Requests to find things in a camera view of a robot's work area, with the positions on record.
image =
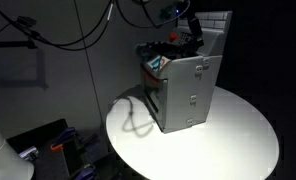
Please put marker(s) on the silver purple tool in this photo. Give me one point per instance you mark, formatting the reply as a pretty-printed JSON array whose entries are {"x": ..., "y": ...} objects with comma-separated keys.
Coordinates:
[{"x": 28, "y": 153}]

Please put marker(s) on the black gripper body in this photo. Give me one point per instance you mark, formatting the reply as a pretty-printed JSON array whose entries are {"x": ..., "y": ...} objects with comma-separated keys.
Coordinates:
[{"x": 185, "y": 8}]

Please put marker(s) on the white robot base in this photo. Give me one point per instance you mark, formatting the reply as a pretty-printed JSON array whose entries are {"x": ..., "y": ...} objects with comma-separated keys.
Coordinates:
[{"x": 4, "y": 156}]

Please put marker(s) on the black camera stand bar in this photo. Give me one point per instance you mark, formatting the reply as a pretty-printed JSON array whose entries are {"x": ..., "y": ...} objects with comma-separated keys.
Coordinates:
[{"x": 8, "y": 44}]

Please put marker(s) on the orange clamp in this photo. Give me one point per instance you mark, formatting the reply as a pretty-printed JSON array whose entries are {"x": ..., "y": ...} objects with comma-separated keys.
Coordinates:
[{"x": 56, "y": 146}]

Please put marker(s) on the red stove knob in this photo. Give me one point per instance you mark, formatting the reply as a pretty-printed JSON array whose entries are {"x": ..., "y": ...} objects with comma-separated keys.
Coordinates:
[{"x": 173, "y": 36}]

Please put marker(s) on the gray toy stove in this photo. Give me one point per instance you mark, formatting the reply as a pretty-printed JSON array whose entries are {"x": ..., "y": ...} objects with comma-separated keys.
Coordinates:
[{"x": 184, "y": 93}]

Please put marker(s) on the purple clamp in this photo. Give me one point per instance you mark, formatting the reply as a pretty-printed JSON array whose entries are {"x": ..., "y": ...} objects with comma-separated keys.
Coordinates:
[
  {"x": 66, "y": 134},
  {"x": 85, "y": 173}
]

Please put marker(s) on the black camera on stand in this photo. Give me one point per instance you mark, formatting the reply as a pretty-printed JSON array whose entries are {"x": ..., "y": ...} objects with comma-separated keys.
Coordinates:
[{"x": 27, "y": 21}]

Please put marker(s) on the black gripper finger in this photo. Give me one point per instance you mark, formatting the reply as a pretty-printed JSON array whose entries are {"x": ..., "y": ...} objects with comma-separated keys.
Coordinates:
[
  {"x": 194, "y": 28},
  {"x": 199, "y": 28}
]

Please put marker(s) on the black storage box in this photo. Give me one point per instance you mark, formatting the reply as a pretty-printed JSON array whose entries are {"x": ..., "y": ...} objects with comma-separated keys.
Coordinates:
[{"x": 51, "y": 163}]

